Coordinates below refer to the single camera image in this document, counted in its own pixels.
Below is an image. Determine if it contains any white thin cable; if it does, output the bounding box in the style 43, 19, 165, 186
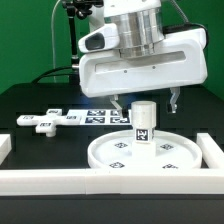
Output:
50, 0, 63, 84

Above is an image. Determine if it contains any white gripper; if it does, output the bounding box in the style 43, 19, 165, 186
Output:
78, 24, 207, 118

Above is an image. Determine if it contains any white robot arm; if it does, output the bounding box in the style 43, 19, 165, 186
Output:
78, 0, 208, 113

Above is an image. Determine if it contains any white cross-shaped table base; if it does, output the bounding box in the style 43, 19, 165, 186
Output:
17, 109, 81, 137

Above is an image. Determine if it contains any black cable bundle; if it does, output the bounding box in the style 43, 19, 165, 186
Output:
31, 65, 75, 84

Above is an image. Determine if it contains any white marker sheet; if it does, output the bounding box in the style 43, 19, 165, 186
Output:
67, 109, 131, 126

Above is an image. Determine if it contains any white round table top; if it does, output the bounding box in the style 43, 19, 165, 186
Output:
87, 130, 202, 171

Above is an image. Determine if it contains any white obstacle fence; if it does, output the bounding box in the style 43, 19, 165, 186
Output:
0, 132, 224, 196

